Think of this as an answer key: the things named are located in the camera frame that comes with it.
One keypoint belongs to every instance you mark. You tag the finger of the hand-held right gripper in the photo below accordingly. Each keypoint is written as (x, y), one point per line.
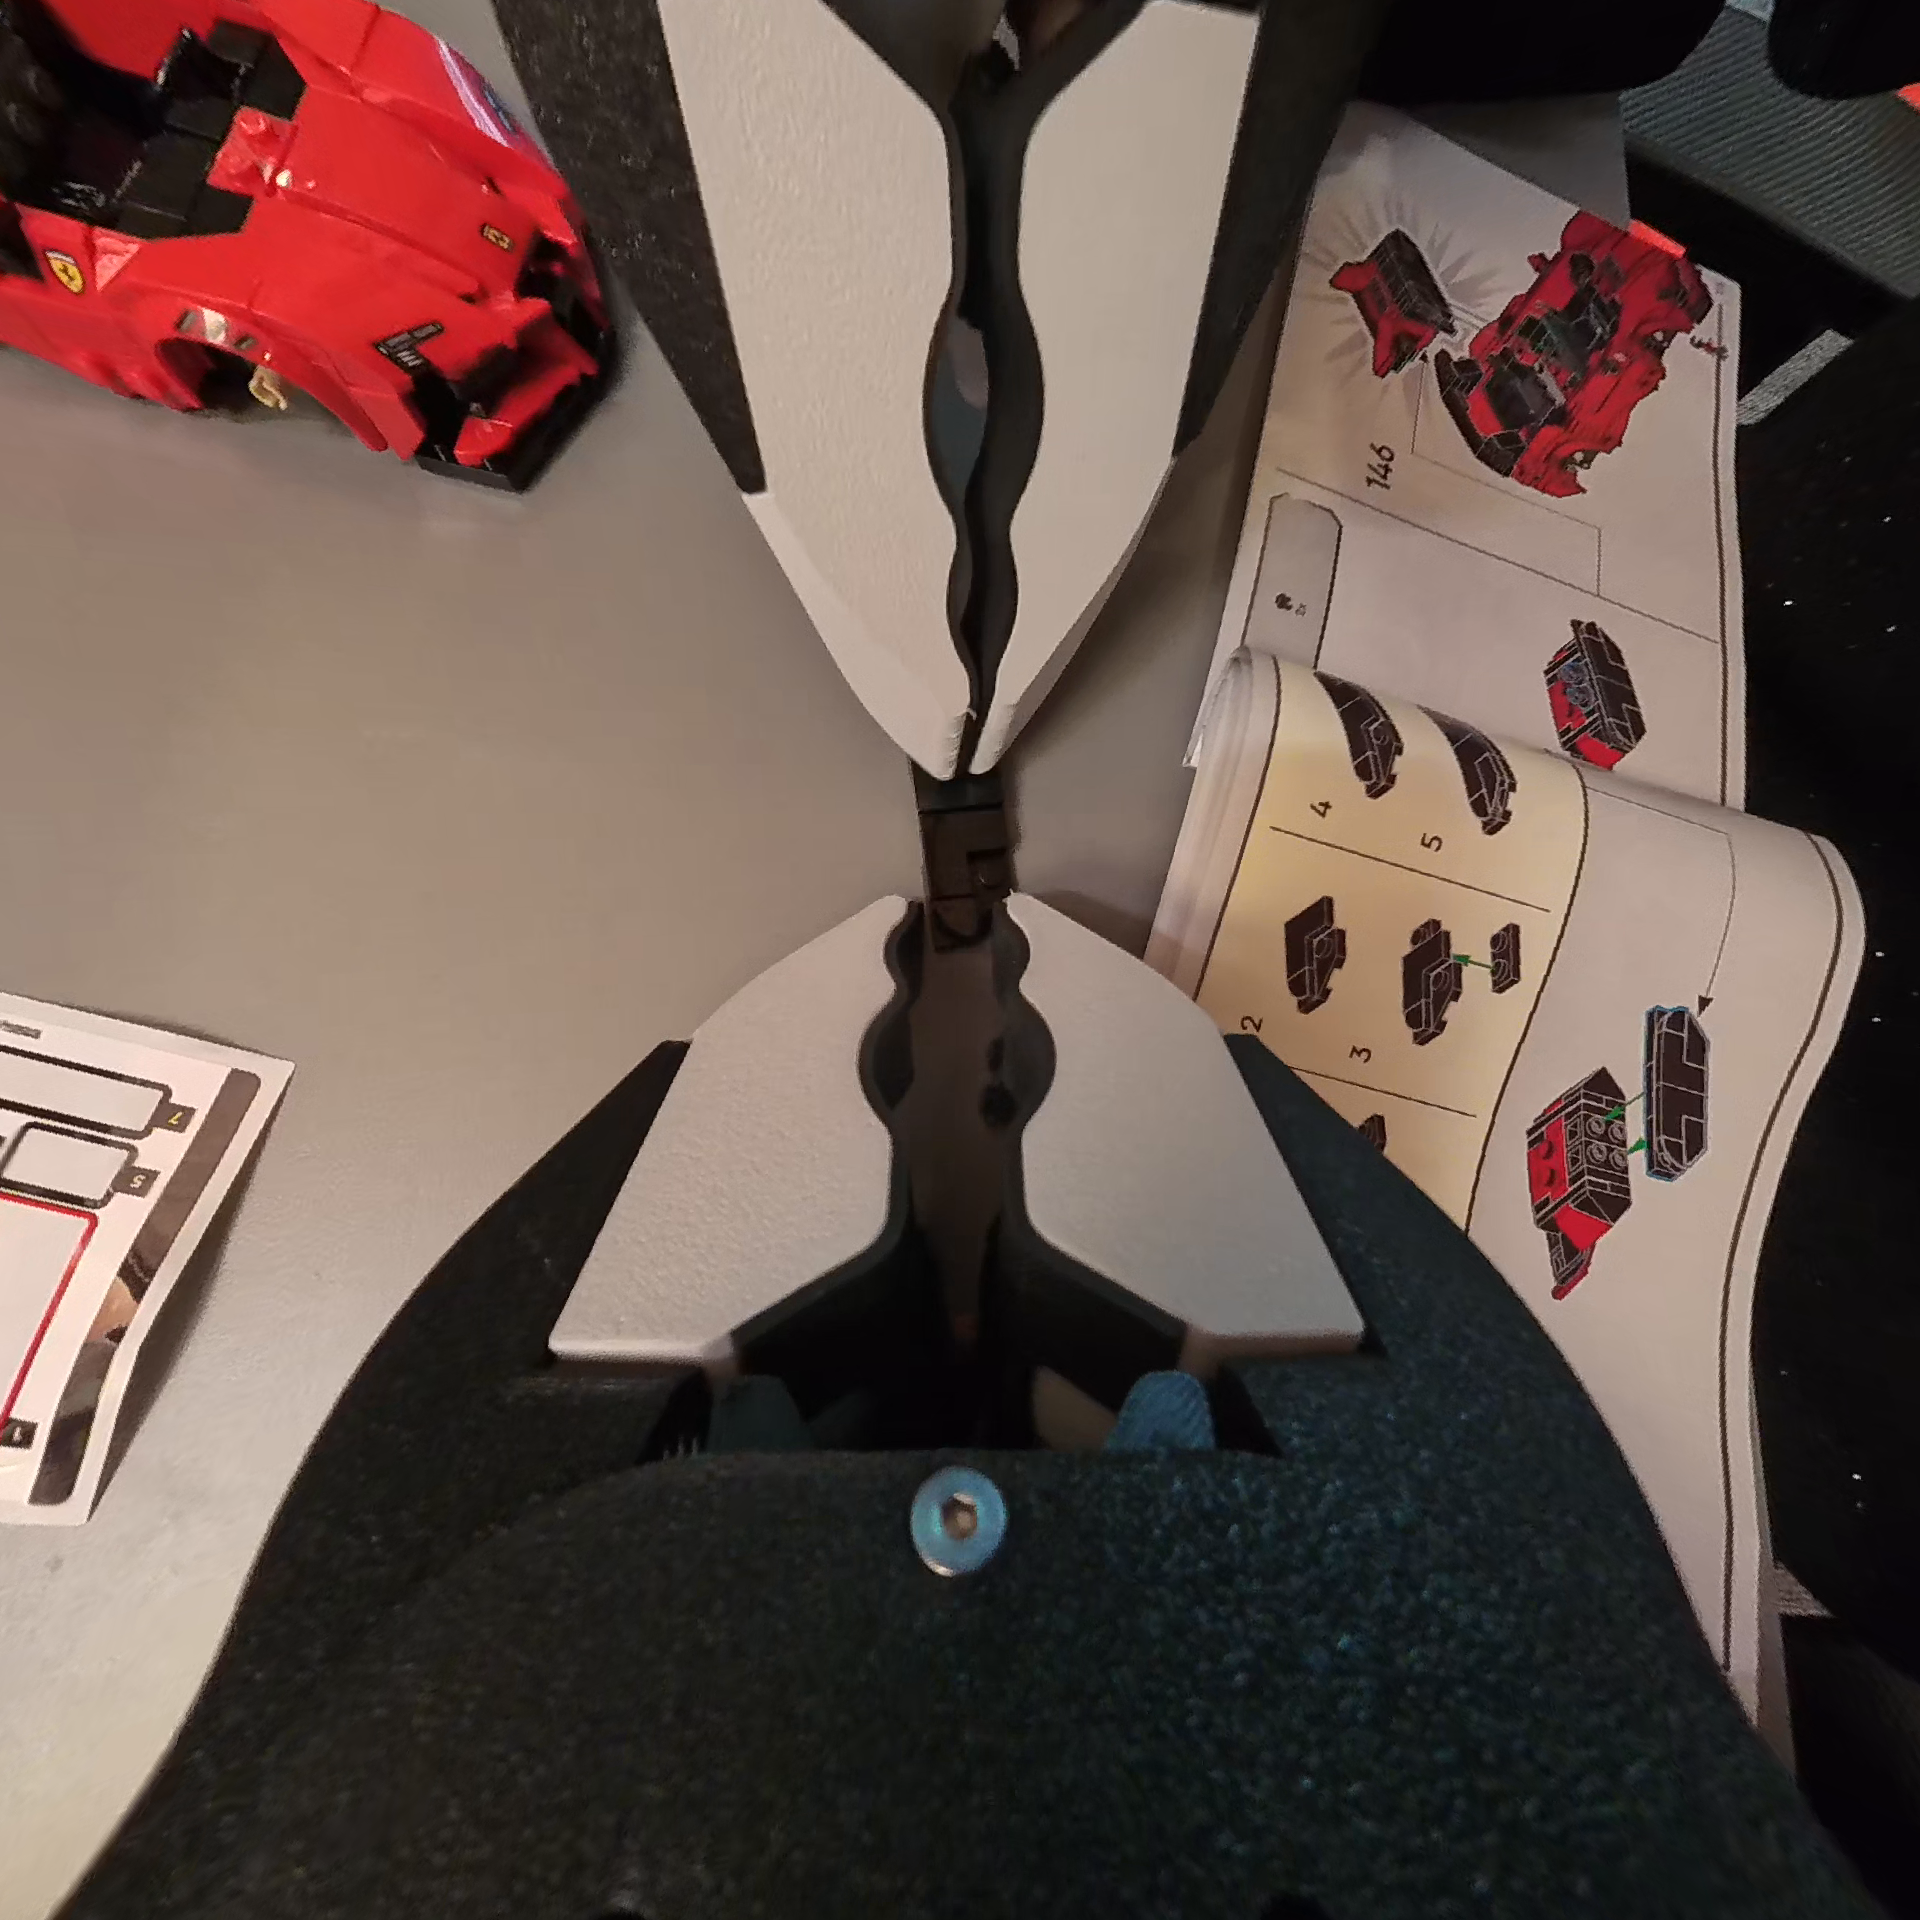
(1141, 271)
(826, 271)

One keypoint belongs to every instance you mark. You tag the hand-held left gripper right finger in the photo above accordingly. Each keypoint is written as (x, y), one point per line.
(1184, 1185)

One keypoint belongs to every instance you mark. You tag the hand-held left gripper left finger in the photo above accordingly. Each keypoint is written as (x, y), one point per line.
(751, 1185)

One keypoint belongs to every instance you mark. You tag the red lego car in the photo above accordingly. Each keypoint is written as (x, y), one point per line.
(375, 182)

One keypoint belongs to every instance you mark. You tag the lego instruction booklet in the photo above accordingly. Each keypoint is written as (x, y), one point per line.
(1499, 569)

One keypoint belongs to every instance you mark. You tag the white sticker sheet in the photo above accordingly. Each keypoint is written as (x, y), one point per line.
(150, 1201)

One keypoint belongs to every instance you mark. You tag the grey woven fabric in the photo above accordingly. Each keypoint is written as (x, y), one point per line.
(1770, 195)

